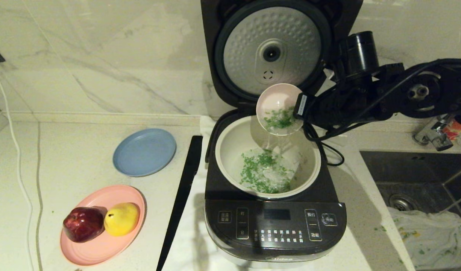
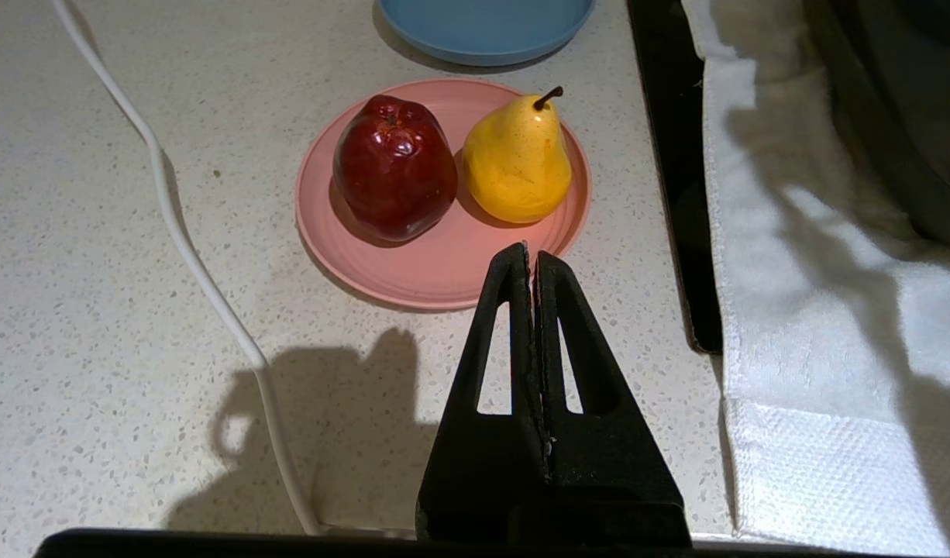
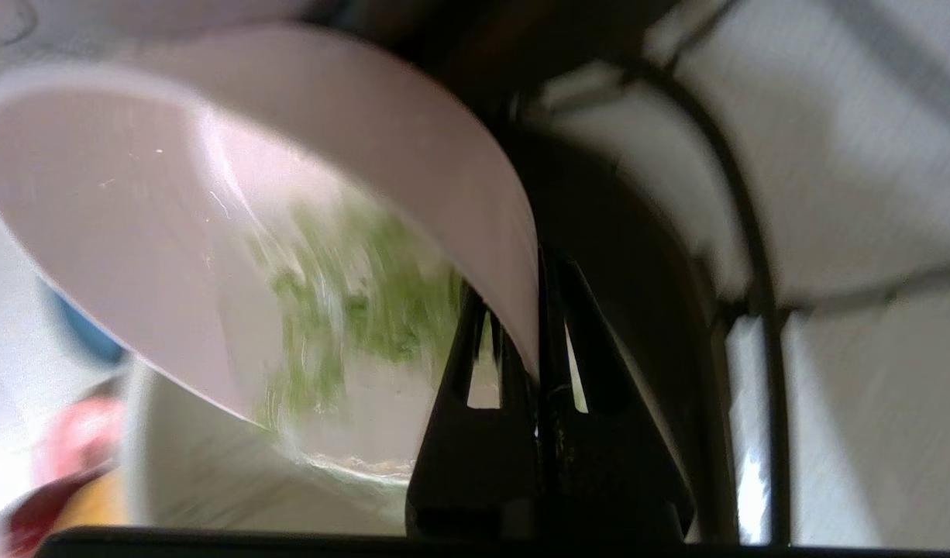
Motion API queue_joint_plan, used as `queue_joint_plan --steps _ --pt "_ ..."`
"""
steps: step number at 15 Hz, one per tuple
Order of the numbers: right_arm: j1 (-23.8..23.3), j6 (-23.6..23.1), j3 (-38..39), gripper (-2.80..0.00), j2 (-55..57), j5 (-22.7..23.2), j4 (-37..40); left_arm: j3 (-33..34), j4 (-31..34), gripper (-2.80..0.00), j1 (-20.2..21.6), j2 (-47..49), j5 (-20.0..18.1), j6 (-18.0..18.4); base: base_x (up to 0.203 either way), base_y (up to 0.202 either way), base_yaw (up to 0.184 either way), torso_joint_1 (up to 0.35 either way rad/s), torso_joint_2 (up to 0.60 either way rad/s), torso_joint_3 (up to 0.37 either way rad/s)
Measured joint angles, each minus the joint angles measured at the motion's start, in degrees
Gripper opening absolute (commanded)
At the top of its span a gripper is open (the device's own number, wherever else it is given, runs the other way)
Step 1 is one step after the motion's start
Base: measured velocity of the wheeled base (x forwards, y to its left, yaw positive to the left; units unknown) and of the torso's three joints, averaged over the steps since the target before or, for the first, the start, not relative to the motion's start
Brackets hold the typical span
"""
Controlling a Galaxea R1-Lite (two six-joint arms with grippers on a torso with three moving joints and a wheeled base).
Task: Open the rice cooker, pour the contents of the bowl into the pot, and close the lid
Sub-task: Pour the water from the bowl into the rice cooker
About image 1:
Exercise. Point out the pink plate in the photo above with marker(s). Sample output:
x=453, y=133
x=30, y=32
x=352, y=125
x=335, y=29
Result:
x=102, y=250

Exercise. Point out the orange printed bottle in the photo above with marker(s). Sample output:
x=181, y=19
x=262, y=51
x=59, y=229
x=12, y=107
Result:
x=458, y=130

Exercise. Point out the red apple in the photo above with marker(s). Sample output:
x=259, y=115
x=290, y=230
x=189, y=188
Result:
x=82, y=224

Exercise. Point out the white inner pot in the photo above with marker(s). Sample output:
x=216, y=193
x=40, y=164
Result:
x=230, y=150

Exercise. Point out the pink bowl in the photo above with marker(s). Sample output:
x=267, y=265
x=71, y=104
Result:
x=277, y=96

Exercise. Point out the round sink drain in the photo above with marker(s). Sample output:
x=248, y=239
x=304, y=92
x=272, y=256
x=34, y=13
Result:
x=401, y=203

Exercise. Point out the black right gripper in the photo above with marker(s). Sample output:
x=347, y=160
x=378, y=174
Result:
x=313, y=107

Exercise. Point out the black rice cooker base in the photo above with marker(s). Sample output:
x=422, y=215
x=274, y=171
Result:
x=275, y=237

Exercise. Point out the white stained cloth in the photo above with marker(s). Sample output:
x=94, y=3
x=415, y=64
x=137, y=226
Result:
x=429, y=237

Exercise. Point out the blue plate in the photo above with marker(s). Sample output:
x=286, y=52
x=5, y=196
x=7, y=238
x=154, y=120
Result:
x=144, y=152

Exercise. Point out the yellow pear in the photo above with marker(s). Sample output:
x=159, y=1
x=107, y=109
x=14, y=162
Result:
x=121, y=219

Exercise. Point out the chrome faucet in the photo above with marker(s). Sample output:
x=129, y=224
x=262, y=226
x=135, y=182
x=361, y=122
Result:
x=435, y=135

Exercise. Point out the chopped green vegetables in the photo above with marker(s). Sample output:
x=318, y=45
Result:
x=264, y=173

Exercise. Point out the long black flat strip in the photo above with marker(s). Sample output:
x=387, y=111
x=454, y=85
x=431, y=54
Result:
x=183, y=195

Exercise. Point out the black rice cooker lid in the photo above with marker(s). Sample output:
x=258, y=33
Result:
x=215, y=37

